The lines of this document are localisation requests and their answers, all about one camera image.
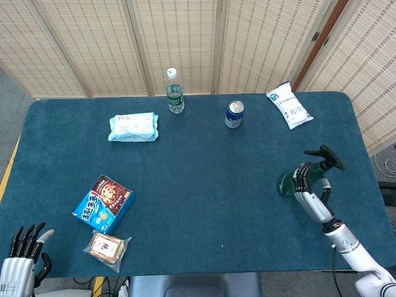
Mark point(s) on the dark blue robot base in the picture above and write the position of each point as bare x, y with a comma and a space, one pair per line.
195, 286

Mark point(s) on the black screen hinge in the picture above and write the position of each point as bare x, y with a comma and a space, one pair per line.
326, 41
315, 36

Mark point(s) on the brown wooden post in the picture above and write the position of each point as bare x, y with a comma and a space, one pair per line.
318, 49

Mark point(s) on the white snack pouch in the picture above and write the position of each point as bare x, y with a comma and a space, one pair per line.
290, 106

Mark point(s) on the clear water bottle green label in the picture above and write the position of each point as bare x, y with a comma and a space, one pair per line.
175, 96

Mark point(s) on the blue cookie box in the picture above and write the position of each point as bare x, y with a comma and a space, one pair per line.
103, 204

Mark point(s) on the green spray bottle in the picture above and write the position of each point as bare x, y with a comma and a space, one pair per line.
286, 182

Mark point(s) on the bread in clear wrapper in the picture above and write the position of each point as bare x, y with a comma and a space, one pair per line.
105, 249

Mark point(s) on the blue table mat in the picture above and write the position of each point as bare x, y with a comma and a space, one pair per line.
198, 185

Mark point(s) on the blue white drink can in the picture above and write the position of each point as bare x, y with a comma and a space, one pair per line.
234, 117

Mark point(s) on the light blue wet wipes pack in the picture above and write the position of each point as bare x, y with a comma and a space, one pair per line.
133, 127

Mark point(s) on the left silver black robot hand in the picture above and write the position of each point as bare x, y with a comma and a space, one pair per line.
17, 272

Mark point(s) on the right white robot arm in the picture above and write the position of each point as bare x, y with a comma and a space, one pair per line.
352, 250

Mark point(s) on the bamboo folding screen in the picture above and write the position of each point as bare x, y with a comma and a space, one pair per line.
368, 62
173, 40

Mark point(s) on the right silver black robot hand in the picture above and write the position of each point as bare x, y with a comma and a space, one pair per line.
312, 204

